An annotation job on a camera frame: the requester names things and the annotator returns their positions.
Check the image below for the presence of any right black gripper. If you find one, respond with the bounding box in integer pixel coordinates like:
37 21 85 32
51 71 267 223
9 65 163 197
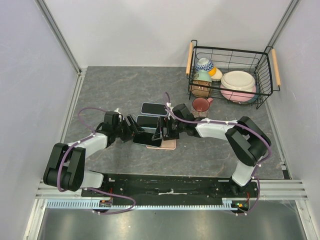
152 116 186 141

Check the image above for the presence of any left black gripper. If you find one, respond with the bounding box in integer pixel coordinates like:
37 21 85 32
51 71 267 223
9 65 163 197
113 115 145 144

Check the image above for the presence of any light blue phone case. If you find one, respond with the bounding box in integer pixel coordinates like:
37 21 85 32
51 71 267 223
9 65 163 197
136 114 161 130

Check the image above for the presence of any pink phone case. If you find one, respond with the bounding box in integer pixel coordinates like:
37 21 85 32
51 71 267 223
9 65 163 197
146 139 177 150

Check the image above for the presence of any teal-edged black phone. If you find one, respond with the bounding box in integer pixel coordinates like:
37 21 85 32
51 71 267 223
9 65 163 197
133 132 162 148

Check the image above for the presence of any white-edged black phone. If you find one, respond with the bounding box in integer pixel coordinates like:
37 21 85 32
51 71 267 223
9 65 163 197
137 115 160 128

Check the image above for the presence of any lavender phone case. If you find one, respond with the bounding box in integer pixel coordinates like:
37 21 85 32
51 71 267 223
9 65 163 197
140 102 170 117

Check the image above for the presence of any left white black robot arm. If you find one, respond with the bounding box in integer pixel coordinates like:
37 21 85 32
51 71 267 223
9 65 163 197
43 111 144 192

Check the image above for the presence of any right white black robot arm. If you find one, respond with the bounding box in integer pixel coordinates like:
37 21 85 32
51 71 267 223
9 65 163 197
151 116 272 197

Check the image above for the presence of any pink speckled mug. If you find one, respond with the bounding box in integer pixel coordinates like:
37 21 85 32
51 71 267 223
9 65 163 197
191 97 213 118

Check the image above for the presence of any green brown bowl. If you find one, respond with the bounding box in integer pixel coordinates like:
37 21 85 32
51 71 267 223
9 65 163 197
190 70 212 98

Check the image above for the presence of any yellow white bowl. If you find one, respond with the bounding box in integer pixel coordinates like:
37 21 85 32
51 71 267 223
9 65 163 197
211 68 223 82

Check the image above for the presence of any blue patterned bowl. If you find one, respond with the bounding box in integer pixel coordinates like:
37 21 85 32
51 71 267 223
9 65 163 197
195 58 217 76

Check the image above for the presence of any pink bowl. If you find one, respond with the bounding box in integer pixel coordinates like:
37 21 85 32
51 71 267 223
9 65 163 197
220 89 256 104

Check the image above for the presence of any cream plate stack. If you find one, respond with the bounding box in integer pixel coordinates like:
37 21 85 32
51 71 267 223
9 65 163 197
220 70 255 92

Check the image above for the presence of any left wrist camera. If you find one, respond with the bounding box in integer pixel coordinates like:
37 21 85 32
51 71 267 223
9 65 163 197
103 108 123 126

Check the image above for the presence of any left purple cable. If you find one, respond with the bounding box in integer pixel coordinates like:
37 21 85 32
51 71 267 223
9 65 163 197
56 107 137 216

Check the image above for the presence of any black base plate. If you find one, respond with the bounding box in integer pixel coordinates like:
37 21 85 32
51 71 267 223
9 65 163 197
81 172 261 204

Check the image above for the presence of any black wire dish basket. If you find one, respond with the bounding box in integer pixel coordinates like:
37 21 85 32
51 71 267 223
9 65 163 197
185 39 281 108

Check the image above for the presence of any light blue cable duct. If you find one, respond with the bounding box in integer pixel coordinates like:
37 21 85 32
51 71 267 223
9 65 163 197
46 199 238 211

